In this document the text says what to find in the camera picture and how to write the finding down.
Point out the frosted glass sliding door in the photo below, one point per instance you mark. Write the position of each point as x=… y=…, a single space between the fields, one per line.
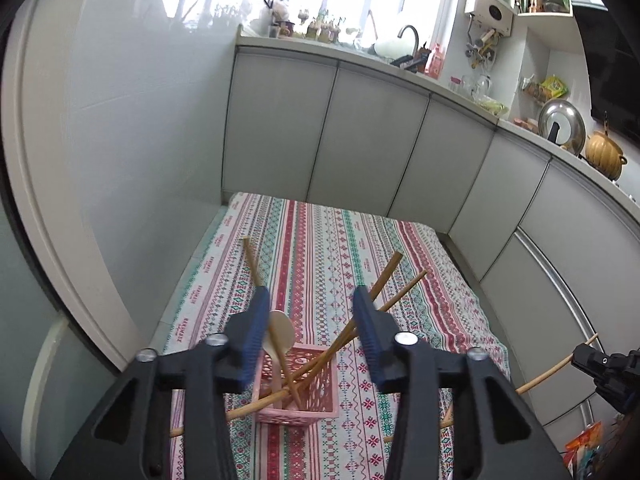
x=30 y=310

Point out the white plastic spoon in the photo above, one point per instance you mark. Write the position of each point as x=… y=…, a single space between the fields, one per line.
x=286 y=327

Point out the white bowl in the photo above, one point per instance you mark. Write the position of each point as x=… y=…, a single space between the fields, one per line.
x=387 y=46

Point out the pink perforated utensil holder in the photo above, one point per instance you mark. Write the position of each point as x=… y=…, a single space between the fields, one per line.
x=320 y=390

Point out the orange pumpkin-shaped pot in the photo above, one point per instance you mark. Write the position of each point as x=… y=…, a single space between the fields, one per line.
x=605 y=155

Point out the steel pot lid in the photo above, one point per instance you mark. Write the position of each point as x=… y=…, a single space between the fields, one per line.
x=562 y=120

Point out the row of small ornaments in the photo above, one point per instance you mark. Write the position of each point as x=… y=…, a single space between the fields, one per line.
x=320 y=27

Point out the white kitchen counter cabinets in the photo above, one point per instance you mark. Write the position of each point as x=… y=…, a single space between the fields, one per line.
x=375 y=135

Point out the bunch of wooden chopsticks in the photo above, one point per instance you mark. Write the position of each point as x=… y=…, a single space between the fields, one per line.
x=387 y=274

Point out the white water heater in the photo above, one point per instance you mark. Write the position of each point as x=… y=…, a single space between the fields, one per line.
x=492 y=12

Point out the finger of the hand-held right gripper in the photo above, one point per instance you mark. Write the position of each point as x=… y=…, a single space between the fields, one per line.
x=590 y=360
x=612 y=390

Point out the steel kitchen faucet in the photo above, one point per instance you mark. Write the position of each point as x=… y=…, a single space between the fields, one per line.
x=415 y=35

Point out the striped patterned tablecloth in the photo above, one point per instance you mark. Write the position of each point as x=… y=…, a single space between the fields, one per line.
x=320 y=260

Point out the yellow snack bag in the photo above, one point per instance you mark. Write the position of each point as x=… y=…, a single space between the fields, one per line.
x=554 y=87

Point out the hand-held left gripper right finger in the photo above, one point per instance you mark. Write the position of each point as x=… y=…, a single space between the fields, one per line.
x=370 y=340

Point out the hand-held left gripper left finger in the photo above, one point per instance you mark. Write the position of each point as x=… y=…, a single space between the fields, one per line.
x=255 y=340

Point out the glass jar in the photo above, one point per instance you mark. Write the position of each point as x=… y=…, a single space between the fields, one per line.
x=482 y=85

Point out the black range hood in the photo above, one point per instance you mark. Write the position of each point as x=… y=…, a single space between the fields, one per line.
x=615 y=60

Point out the single wooden chopstick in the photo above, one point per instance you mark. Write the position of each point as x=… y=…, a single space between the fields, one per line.
x=550 y=371

